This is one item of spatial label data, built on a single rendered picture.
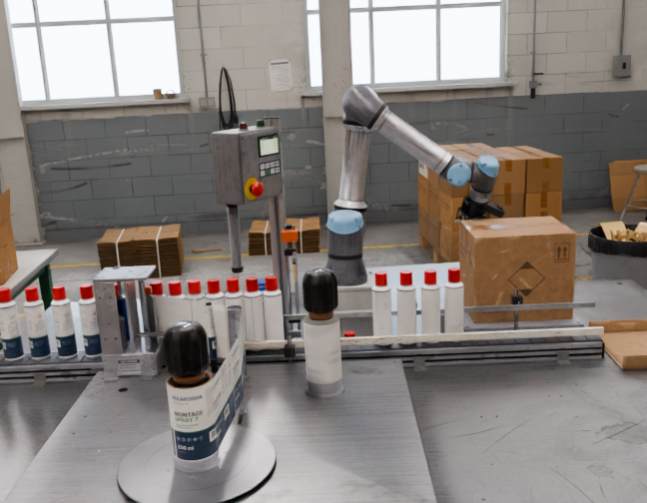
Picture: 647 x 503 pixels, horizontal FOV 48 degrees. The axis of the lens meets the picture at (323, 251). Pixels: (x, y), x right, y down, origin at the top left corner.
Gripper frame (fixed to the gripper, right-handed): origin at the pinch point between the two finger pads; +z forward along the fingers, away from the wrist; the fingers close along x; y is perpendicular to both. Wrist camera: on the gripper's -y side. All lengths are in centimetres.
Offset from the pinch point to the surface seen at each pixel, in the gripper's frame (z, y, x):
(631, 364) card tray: -28, 4, 84
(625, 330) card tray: -17, -12, 65
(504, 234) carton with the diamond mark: -34, 15, 34
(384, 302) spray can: -30, 59, 49
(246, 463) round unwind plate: -42, 109, 93
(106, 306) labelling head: -33, 130, 35
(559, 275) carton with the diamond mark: -25, 1, 47
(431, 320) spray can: -27, 48, 55
